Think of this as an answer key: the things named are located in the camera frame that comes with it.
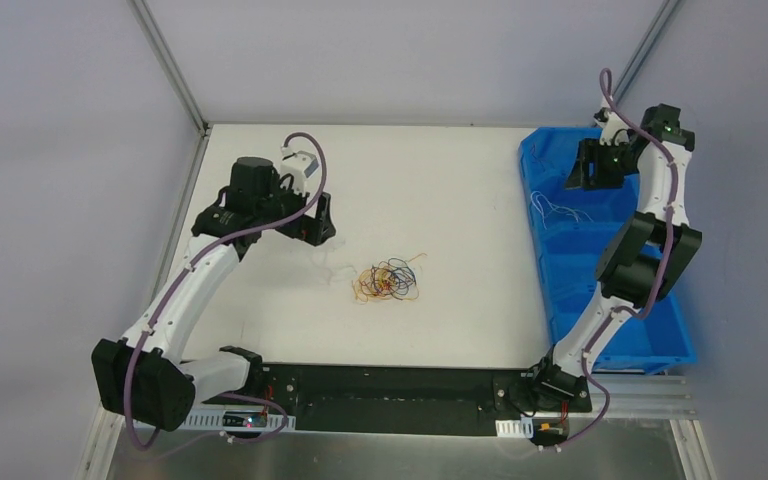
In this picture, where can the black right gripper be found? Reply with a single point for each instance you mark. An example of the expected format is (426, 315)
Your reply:
(596, 158)

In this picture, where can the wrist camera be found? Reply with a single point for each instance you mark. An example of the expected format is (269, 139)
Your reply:
(296, 170)
(614, 131)

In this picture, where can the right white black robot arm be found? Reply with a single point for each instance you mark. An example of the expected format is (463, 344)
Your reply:
(641, 263)

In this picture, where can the aluminium frame rail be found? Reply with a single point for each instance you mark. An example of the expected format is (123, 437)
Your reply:
(304, 389)

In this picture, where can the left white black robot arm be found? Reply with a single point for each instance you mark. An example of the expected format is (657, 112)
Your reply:
(144, 374)

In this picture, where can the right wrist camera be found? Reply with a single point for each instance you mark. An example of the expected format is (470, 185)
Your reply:
(614, 131)

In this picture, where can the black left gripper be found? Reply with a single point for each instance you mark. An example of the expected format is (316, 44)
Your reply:
(311, 216)

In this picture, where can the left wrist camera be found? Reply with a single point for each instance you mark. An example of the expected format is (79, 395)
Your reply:
(296, 170)

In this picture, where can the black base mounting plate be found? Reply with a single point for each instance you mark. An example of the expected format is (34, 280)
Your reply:
(406, 418)

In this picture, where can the blue plastic compartment bin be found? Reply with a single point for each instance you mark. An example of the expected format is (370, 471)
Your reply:
(570, 230)

